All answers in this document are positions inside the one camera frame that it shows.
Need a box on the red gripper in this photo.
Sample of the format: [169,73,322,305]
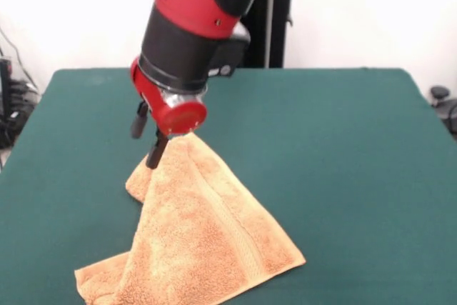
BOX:
[129,56,209,171]

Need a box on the orange terry towel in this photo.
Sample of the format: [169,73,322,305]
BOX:
[74,133,307,305]

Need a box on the dark green table cloth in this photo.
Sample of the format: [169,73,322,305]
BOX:
[0,66,457,305]

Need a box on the black computer case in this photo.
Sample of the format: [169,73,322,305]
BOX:
[0,56,14,120]

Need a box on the black office chair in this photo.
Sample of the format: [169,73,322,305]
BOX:
[430,85,457,140]

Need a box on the grey cable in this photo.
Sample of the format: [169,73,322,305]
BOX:
[0,28,40,91]

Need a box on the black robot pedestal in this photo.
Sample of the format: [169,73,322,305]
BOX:
[242,0,308,69]

